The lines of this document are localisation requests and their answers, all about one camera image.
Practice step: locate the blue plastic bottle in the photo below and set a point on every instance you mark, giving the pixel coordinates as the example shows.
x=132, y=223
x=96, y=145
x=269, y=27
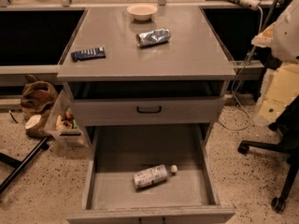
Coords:
x=153, y=175

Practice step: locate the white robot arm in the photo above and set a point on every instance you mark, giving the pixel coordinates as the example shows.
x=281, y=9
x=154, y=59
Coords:
x=282, y=86

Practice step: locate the grey drawer cabinet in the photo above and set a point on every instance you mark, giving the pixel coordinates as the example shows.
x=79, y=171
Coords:
x=171, y=69

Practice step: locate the open grey middle drawer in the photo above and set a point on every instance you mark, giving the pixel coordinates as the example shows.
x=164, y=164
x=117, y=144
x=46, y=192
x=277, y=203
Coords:
x=188, y=197

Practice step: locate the crushed silver can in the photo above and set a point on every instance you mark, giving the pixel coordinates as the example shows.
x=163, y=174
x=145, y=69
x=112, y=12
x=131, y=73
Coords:
x=153, y=37

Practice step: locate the dark blue snack bar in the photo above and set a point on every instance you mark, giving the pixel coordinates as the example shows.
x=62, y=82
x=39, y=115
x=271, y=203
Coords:
x=88, y=54

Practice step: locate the clear plastic bin with items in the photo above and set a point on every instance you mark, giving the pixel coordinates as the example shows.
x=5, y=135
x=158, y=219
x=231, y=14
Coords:
x=61, y=124

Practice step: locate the white bowl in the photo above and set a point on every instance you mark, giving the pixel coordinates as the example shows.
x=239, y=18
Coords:
x=142, y=12

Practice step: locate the brown paper bag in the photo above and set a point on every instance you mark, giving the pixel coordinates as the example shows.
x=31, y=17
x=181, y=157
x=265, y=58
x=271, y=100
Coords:
x=37, y=100

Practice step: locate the black stand leg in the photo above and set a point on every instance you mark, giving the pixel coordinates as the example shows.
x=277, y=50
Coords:
x=17, y=165

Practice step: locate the closed top drawer black handle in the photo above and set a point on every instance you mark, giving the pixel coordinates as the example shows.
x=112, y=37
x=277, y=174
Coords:
x=93, y=112

